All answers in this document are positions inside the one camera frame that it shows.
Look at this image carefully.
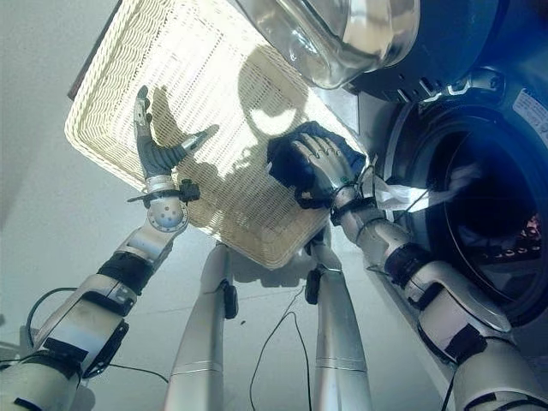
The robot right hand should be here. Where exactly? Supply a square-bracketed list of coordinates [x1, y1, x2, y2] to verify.
[292, 132, 360, 193]

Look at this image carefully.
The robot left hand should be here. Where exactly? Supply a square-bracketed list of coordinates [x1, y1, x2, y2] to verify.
[134, 85, 221, 181]

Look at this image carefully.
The dark navy garment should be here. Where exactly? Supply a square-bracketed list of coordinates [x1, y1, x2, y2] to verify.
[266, 121, 369, 211]

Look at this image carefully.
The washing machine glass door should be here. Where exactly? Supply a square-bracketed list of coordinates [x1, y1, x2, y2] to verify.
[226, 0, 548, 104]

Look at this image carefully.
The washing machine label sticker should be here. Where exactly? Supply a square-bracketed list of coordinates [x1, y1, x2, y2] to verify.
[512, 86, 548, 139]

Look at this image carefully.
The cream wicker laundry basket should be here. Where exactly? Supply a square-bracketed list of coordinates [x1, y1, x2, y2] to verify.
[63, 0, 374, 271]

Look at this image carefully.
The white garment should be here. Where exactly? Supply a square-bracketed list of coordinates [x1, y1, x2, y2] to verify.
[362, 162, 481, 214]

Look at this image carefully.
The robot right leg silver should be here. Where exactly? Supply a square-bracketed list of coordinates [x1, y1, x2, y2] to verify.
[304, 225, 374, 411]

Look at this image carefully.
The robot leg silver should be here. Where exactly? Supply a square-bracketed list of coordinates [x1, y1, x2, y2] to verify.
[164, 241, 240, 411]
[304, 225, 374, 411]

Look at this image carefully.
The robot left leg silver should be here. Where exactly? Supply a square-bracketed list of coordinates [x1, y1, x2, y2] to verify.
[164, 241, 240, 411]

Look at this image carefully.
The dark red patterned garment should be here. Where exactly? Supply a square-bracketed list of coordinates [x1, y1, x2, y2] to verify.
[516, 212, 545, 259]

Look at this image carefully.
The black cable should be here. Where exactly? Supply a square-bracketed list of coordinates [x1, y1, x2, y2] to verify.
[249, 285, 319, 411]

